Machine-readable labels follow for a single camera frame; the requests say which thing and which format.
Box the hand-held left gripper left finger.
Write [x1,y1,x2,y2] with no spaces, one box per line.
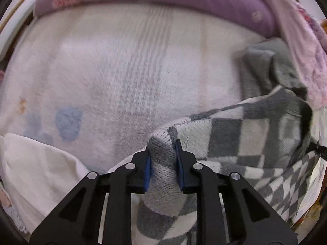
[29,150,153,245]

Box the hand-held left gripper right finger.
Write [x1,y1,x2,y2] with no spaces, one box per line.
[175,139,298,245]

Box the grey checkered knit sweater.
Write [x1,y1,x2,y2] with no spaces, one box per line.
[135,38,321,245]

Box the white fleece blanket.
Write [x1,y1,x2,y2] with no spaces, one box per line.
[0,3,269,176]

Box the pink floral quilt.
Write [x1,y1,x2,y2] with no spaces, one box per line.
[245,0,327,110]

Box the cream cloth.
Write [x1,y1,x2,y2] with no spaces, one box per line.
[0,133,90,235]

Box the white bed frame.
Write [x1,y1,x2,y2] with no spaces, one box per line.
[0,0,54,64]

